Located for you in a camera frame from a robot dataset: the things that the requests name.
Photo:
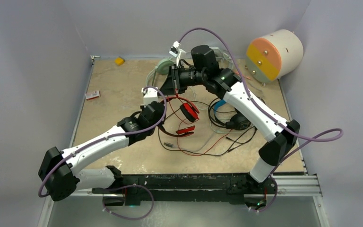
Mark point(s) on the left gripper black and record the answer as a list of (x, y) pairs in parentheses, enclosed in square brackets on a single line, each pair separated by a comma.
[(142, 107)]

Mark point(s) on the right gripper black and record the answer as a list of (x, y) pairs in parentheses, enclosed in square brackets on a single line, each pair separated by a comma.
[(173, 84)]

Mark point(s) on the red headphones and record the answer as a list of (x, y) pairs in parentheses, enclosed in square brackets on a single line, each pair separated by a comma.
[(191, 115)]

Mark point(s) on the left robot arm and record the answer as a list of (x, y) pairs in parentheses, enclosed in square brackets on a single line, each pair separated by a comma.
[(60, 169)]

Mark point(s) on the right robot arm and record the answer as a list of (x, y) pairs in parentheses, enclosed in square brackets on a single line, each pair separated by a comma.
[(229, 86)]

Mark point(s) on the mint green headphones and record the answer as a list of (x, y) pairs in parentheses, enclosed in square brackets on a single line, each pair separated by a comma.
[(157, 76)]

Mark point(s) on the white grey headphones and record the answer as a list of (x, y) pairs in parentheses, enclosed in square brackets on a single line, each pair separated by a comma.
[(223, 58)]

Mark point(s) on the yellow small block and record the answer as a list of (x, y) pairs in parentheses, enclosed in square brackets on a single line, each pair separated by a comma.
[(119, 61)]

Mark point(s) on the red white small card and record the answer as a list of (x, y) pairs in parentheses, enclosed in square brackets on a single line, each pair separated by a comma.
[(92, 95)]

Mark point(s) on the orange pen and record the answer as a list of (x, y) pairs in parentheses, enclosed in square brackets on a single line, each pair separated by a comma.
[(247, 77)]

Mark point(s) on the round pastel drawer cabinet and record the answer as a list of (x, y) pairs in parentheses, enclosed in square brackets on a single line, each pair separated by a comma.
[(272, 56)]

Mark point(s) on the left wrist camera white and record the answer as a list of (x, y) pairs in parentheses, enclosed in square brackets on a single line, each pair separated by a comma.
[(150, 95)]

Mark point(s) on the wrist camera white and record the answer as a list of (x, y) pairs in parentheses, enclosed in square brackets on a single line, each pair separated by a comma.
[(177, 52), (150, 95)]

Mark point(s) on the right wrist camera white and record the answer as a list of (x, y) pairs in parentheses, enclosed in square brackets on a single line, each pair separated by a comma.
[(177, 52)]

